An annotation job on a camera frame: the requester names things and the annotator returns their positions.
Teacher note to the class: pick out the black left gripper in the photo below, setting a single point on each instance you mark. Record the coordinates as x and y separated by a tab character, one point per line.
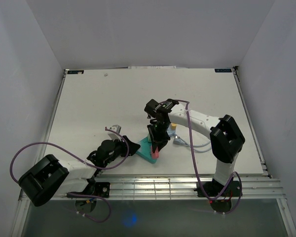
133	147

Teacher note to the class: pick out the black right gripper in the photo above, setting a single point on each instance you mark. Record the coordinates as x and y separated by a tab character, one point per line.
158	141

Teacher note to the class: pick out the pink socket adapter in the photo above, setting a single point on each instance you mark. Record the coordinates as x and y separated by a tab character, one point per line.
155	154

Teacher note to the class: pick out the teal triangular power strip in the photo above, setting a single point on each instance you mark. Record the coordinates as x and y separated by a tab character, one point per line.
145	151

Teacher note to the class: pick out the yellow plug adapter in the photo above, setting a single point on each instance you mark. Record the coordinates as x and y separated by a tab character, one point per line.
173	126

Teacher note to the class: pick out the green two-tone plug adapter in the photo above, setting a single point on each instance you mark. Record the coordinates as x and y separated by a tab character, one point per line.
149	138

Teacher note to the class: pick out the light blue round power strip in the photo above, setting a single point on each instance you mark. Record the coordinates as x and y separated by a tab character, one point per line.
171	132

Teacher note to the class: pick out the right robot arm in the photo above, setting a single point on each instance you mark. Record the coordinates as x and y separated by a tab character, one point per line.
224	134

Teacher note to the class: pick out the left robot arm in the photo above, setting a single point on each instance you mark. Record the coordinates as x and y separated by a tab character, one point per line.
51	176

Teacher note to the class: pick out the right blue corner label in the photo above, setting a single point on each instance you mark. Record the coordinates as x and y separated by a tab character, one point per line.
223	70

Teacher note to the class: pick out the blue corner label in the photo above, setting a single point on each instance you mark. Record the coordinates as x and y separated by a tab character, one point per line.
75	72
223	70

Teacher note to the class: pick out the left blue corner label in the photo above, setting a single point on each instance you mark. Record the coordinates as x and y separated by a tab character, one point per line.
75	72

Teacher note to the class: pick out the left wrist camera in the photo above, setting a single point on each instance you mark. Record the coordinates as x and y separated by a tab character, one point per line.
114	132

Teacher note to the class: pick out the aluminium front rail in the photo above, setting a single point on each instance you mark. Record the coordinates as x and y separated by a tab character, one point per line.
182	188

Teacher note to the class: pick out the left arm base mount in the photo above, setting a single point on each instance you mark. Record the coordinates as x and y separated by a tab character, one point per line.
101	189

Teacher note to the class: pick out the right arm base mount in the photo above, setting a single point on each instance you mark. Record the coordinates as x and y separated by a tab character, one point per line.
213	188

